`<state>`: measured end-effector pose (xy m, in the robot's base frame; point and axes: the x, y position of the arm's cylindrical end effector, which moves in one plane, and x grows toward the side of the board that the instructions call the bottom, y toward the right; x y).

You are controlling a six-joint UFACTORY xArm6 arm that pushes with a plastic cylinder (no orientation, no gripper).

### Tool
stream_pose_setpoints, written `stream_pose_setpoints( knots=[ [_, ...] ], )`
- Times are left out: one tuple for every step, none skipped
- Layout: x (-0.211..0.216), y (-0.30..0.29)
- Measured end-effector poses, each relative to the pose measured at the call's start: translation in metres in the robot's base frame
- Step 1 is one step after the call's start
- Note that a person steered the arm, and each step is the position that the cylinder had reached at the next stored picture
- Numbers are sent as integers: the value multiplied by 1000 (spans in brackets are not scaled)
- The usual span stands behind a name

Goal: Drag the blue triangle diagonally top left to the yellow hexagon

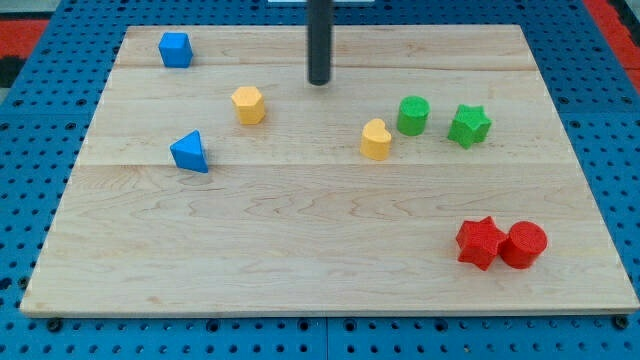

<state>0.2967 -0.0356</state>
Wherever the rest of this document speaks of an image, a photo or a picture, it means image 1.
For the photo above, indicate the red star block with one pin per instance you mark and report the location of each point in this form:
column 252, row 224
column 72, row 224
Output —
column 480, row 242

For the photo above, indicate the blue triangle block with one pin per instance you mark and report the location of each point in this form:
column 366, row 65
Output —
column 188, row 153

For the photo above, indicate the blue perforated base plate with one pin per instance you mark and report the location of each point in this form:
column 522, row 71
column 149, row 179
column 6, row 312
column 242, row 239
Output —
column 49, row 107

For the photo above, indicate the yellow hexagon block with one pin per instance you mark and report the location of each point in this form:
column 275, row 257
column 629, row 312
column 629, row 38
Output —
column 249, row 105

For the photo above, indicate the green cylinder block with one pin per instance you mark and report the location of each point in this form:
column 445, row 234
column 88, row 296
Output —
column 412, row 116

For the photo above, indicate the green star block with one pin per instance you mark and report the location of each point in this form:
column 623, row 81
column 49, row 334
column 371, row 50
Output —
column 469, row 126

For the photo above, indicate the blue cube block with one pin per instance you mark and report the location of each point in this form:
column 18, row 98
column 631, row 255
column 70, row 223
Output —
column 175, row 50

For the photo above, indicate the light wooden board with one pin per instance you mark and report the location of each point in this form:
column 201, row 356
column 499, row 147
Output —
column 291, row 219

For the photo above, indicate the yellow heart block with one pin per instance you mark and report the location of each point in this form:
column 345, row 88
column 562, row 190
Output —
column 375, row 140

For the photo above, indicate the red cylinder block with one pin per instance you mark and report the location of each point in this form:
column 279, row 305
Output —
column 525, row 242

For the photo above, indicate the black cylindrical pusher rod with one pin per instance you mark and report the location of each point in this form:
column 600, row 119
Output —
column 319, row 41

